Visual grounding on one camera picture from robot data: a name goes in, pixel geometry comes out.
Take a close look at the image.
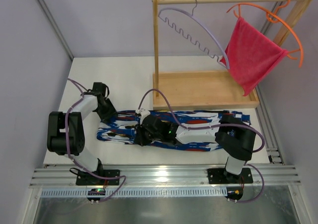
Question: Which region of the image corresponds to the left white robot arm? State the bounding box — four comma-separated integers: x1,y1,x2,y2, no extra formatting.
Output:
47,79,117,180

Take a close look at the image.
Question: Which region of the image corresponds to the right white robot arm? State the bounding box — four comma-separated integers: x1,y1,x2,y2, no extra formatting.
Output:
134,110,257,183

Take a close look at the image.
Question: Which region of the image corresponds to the orange clothes hanger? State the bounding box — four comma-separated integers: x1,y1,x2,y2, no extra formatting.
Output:
227,0,304,68

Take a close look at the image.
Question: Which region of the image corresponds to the wooden clothes rack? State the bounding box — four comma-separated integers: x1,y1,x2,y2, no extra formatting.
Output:
152,0,312,110

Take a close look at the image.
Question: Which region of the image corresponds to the pink cloth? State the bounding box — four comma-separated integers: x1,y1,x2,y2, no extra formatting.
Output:
225,17,288,96

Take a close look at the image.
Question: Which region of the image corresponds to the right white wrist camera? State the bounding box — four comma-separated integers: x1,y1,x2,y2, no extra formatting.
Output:
135,108,151,124

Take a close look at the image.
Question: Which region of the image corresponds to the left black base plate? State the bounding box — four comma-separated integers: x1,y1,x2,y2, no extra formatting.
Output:
76,169,120,186

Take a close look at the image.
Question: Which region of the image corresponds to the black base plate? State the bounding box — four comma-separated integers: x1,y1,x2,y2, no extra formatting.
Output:
207,168,253,184
76,169,120,186

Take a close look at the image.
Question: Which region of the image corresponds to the slotted cable duct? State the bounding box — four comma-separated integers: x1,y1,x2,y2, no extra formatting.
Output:
40,186,227,199

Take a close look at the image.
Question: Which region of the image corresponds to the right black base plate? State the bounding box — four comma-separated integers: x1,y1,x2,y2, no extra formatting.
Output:
207,168,253,184

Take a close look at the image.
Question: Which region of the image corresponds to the aluminium mounting rail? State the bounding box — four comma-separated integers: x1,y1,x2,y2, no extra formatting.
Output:
29,164,301,188

